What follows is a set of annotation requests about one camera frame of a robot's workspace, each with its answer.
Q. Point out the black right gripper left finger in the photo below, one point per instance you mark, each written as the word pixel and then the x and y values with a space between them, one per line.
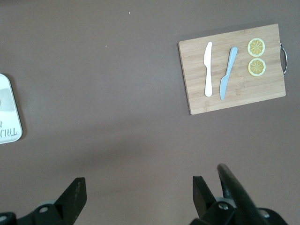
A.
pixel 73 199

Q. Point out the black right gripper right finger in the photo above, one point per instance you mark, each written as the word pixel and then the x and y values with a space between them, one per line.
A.
pixel 201 194

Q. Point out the white bear print tray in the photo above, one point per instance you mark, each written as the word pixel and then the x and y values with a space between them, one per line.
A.
pixel 9 112

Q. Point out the bamboo cutting board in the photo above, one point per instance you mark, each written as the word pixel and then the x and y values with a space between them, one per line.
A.
pixel 243 93

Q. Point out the grey plastic knife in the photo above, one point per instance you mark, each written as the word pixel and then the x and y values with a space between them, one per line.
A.
pixel 226 77

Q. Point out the white plastic knife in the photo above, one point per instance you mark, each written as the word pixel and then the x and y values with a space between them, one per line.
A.
pixel 207 70

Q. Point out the yellow lemon slice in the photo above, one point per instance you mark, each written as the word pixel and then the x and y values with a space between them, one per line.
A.
pixel 256 47
pixel 257 67

